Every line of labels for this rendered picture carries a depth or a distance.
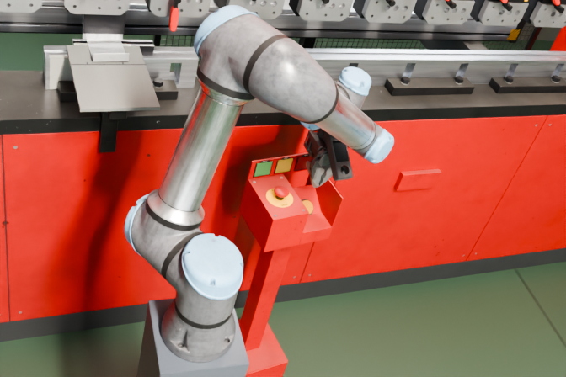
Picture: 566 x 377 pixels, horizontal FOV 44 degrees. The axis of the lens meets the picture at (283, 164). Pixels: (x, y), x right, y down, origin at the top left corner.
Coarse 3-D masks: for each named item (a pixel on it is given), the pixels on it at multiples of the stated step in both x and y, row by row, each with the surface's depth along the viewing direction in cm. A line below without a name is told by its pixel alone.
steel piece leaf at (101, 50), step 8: (88, 40) 175; (96, 40) 176; (104, 40) 177; (112, 40) 178; (120, 40) 179; (96, 48) 173; (104, 48) 174; (112, 48) 175; (120, 48) 176; (96, 56) 168; (104, 56) 168; (112, 56) 169; (120, 56) 170; (128, 56) 171
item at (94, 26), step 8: (88, 16) 170; (96, 16) 170; (104, 16) 171; (112, 16) 172; (120, 16) 173; (88, 24) 171; (96, 24) 172; (104, 24) 173; (112, 24) 173; (120, 24) 174; (88, 32) 173; (96, 32) 173; (104, 32) 174; (112, 32) 175; (120, 32) 176
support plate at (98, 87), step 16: (80, 48) 172; (128, 48) 177; (80, 80) 162; (96, 80) 164; (112, 80) 165; (128, 80) 166; (144, 80) 168; (80, 96) 158; (96, 96) 159; (112, 96) 160; (128, 96) 161; (144, 96) 163
